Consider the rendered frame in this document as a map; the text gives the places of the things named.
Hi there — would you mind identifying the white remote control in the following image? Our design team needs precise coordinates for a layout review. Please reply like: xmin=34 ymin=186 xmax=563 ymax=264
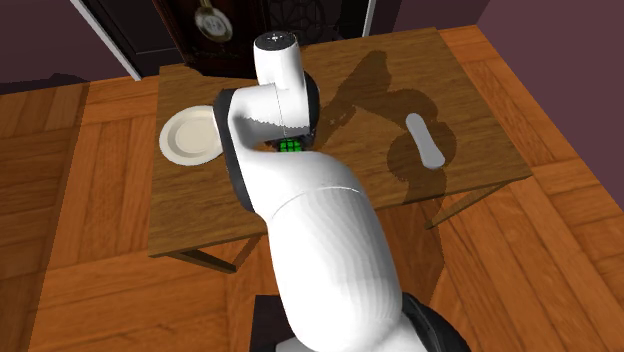
xmin=405 ymin=112 xmax=446 ymax=171

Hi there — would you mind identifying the dark robot stand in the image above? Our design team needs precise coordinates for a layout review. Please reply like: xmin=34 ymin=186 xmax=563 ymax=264
xmin=248 ymin=294 xmax=296 ymax=352

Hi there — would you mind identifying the dark wooden grandfather clock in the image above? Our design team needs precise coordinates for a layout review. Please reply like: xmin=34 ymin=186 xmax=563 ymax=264
xmin=151 ymin=0 xmax=274 ymax=80

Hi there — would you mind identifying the wooden table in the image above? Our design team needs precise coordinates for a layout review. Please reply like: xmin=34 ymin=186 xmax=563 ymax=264
xmin=147 ymin=27 xmax=534 ymax=275

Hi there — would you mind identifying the white plate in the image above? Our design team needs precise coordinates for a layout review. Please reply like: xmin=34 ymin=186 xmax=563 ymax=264
xmin=158 ymin=105 xmax=226 ymax=167

